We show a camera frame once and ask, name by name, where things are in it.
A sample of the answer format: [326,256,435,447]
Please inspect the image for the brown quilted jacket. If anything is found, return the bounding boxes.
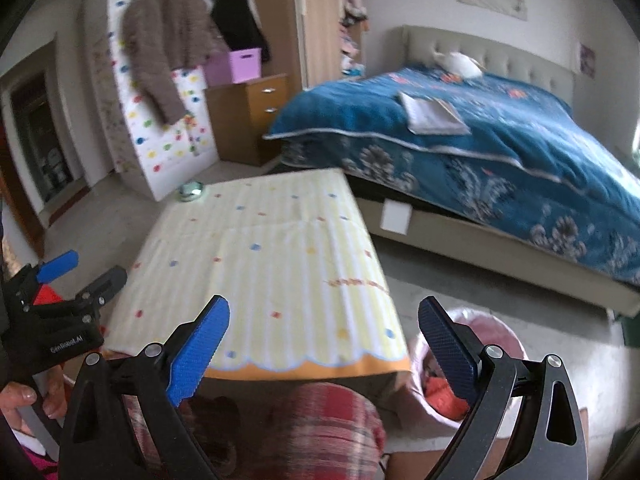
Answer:
[122,0,230,125]

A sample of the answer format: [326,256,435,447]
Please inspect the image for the polka dot white cabinet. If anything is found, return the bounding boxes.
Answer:
[88,0,219,202]

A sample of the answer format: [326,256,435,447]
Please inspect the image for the wooden wardrobe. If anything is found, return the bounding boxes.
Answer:
[254,0,369,96]

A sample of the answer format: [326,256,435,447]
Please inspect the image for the hanging clothes in wardrobe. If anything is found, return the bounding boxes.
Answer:
[338,0,368,79]

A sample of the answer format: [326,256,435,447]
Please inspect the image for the purple plastic basket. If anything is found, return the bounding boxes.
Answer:
[203,48,262,87]

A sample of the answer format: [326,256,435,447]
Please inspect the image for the person's left hand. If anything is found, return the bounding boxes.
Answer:
[0,365,67,437]

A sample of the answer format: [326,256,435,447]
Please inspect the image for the beige upholstered bed frame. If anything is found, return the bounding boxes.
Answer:
[348,25,639,318]

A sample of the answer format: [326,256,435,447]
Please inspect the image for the blue floral bed blanket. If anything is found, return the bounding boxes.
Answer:
[268,67,639,284]

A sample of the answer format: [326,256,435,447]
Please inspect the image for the small green round tin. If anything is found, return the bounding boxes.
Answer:
[177,181,205,203]

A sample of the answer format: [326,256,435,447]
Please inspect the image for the wooden drawer nightstand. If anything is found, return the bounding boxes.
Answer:
[205,74,288,166]

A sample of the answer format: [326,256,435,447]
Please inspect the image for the white label on bed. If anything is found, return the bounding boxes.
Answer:
[380,200,413,235]

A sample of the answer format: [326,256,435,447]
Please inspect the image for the striped dotted tablecloth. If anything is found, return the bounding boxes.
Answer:
[104,169,409,380]

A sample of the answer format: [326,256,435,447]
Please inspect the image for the black hanging coat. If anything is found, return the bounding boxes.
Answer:
[210,0,271,63]

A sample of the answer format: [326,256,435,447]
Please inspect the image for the pink lined trash bin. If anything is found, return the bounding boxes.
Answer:
[406,308,528,430]

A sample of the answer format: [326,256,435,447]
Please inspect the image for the small wall photo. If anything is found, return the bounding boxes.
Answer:
[578,44,596,79]

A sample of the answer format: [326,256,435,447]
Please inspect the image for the folded grey checked cloth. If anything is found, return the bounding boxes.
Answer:
[398,92,471,136]

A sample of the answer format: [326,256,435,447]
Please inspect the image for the white pillow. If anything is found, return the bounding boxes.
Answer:
[433,52,483,79]

